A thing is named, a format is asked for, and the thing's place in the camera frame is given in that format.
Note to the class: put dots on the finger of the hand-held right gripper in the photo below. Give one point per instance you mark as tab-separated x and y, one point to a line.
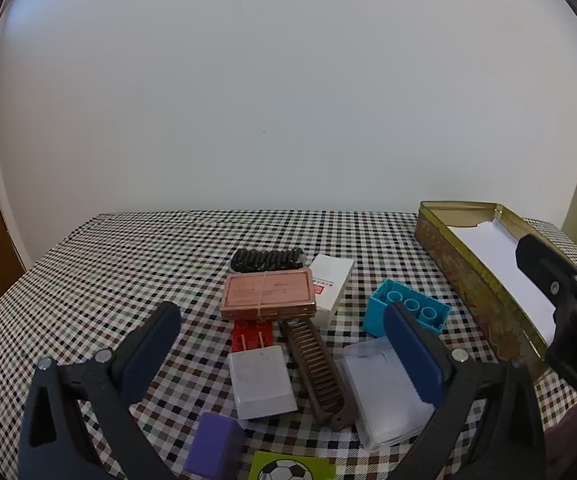
543	262

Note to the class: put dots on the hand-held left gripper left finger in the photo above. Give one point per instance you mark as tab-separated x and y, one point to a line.
151	350

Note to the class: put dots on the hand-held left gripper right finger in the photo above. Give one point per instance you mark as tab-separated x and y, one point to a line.
413	360

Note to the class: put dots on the teal toy brick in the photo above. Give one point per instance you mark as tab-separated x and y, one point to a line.
408	312

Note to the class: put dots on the clear plastic case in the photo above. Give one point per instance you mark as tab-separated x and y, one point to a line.
383	405

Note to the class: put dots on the gold tin box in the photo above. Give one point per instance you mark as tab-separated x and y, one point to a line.
473	270

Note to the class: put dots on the brown folding comb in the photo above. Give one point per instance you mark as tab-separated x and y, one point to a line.
318	375

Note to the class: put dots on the red toy brick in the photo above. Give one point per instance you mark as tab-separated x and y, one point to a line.
251	335

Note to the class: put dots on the purple block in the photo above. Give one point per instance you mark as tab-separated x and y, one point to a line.
216	442

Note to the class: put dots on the white box with red seal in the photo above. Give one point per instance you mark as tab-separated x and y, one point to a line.
332	280

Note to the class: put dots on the white power adapter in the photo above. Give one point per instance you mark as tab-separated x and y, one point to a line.
261	380

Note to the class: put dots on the copper metal case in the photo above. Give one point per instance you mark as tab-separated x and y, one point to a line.
267	292

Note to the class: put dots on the black ribbed hair comb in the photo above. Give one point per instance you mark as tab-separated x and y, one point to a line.
266	259

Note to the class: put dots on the green football card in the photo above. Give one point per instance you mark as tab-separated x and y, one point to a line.
291	467

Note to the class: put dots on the person's right forearm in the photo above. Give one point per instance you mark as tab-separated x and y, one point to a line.
575	435

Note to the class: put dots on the white paper lining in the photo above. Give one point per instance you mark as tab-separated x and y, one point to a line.
498	260

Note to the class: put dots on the checkered tablecloth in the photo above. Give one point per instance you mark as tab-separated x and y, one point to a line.
133	270

